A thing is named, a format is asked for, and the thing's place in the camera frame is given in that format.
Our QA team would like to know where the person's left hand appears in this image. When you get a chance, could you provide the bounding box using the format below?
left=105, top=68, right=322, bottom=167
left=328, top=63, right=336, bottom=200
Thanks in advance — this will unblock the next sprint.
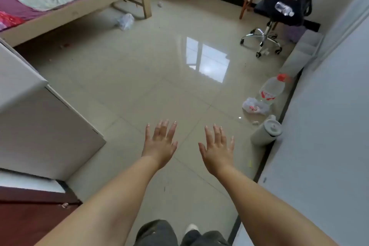
left=141, top=120, right=178, bottom=170

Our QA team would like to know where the person's right hand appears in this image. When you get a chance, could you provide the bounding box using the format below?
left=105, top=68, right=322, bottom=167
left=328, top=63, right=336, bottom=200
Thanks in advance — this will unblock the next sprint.
left=198, top=124, right=234, bottom=176

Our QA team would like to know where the person's left forearm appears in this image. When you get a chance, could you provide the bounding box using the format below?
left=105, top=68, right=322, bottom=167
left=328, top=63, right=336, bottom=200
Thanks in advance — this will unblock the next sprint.
left=34, top=155, right=163, bottom=246

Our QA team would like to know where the person's right forearm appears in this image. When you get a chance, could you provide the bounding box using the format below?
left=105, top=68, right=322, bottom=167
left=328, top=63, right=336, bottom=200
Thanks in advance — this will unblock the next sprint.
left=219, top=164, right=339, bottom=246

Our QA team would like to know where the person's left leg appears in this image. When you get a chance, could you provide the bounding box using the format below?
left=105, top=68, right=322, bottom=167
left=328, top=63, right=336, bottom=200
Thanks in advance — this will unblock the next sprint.
left=135, top=219, right=178, bottom=246

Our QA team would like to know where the person's leg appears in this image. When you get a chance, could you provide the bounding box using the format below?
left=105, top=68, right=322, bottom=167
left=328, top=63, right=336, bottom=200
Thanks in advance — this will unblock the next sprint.
left=135, top=219, right=178, bottom=246
left=180, top=230, right=231, bottom=246

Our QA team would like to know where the person's right leg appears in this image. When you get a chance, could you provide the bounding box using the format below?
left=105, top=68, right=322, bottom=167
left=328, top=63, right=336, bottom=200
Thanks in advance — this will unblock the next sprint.
left=180, top=230, right=231, bottom=246

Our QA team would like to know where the white dressing table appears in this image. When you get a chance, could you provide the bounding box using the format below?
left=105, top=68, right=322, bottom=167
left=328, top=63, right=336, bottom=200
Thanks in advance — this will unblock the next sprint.
left=0, top=37, right=106, bottom=181

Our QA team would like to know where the white thermos cup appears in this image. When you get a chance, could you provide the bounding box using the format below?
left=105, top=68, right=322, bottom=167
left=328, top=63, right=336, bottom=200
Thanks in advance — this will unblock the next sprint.
left=250, top=115, right=283, bottom=147

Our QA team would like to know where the white red plastic bag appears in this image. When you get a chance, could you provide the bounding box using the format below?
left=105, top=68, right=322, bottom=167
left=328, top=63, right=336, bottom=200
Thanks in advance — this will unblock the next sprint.
left=242, top=97, right=271, bottom=116

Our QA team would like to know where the large bottle with red cap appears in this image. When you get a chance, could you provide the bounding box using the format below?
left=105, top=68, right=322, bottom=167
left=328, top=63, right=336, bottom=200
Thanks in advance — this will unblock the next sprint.
left=258, top=73, right=290, bottom=106

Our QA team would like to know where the crumpled clear plastic bag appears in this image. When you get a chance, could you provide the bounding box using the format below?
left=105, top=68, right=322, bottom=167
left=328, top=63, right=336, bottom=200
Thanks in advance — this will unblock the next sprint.
left=116, top=13, right=135, bottom=31

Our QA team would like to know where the purple bag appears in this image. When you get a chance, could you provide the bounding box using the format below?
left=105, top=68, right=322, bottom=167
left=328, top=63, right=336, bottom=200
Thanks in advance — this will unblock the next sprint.
left=284, top=25, right=307, bottom=43

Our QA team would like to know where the red-brown wooden door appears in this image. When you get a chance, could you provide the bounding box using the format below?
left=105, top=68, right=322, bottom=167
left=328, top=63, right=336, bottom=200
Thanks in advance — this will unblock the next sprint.
left=0, top=186, right=83, bottom=246

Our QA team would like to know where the black office chair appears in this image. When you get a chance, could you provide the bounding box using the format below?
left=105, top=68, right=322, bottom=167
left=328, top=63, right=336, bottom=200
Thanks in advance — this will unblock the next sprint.
left=240, top=0, right=329, bottom=58

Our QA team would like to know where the clear water bottle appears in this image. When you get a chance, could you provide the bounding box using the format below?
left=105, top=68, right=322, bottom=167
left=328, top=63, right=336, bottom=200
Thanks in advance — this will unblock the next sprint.
left=274, top=1, right=295, bottom=17

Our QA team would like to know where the light wooden bed frame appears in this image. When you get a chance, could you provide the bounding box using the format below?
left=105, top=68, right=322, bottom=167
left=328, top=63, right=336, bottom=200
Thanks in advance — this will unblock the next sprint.
left=0, top=0, right=153, bottom=48

